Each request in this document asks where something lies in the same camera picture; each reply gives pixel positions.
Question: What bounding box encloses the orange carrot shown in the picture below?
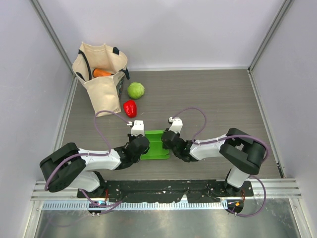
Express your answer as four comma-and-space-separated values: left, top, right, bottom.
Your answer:
93, 68, 114, 77

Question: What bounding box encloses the beige canvas tote bag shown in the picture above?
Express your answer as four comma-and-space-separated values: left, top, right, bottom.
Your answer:
72, 42, 130, 117

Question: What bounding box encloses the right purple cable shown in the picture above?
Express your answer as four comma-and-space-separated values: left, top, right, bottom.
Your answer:
170, 107, 269, 219

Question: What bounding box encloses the red bell pepper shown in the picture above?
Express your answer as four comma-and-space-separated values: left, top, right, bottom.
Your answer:
123, 100, 137, 118

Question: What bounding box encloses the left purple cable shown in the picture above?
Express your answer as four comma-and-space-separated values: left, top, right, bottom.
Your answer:
44, 110, 133, 214

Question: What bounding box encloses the white slotted cable duct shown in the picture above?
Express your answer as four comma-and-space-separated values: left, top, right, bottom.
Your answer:
42, 200, 227, 211

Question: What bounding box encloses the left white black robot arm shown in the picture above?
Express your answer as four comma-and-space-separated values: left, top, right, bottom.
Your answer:
40, 135, 150, 198

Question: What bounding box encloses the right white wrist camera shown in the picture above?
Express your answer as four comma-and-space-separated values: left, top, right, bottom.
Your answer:
168, 117, 183, 134

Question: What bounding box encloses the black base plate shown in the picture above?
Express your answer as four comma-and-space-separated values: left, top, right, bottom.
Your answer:
87, 179, 254, 203

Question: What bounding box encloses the green paper box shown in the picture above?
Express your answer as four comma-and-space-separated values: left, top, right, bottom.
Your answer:
141, 130, 170, 160

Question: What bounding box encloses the green cabbage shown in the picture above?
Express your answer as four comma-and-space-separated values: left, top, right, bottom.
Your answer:
127, 82, 145, 99

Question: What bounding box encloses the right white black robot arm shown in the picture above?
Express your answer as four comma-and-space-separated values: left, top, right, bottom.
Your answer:
161, 128, 269, 196

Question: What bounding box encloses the purple cable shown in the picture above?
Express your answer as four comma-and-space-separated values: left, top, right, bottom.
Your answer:
170, 107, 269, 219
44, 110, 133, 214

